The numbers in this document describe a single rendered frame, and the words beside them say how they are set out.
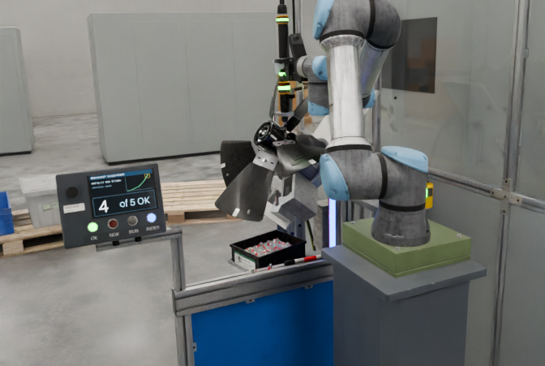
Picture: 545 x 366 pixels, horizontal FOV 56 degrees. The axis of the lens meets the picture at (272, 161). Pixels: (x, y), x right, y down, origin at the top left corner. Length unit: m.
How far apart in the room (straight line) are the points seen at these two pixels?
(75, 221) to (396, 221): 0.81
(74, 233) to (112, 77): 5.98
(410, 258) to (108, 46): 6.35
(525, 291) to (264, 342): 0.99
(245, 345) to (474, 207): 1.08
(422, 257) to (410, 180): 0.19
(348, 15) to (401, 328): 0.77
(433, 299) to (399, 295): 0.12
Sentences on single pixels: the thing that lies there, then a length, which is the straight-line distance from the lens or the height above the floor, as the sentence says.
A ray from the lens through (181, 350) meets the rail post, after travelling 1.67.
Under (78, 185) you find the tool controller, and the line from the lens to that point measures 1.40.
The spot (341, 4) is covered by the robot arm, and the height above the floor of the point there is 1.65.
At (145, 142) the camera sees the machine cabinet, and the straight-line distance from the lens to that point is 7.45.
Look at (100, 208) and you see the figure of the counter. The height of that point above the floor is 1.16.
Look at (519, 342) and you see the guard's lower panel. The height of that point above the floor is 0.43.
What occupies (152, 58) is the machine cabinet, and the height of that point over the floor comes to 1.43.
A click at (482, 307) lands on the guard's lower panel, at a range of 2.34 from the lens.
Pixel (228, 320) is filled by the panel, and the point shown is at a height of 0.72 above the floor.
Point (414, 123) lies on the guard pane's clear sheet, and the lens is 2.47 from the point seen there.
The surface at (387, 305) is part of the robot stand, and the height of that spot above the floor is 0.95.
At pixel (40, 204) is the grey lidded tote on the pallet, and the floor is 0.35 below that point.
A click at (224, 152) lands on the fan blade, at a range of 2.30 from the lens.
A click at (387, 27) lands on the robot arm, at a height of 1.59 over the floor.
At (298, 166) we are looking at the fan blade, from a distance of 1.77.
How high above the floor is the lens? 1.55
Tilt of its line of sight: 13 degrees down
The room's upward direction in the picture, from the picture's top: 2 degrees counter-clockwise
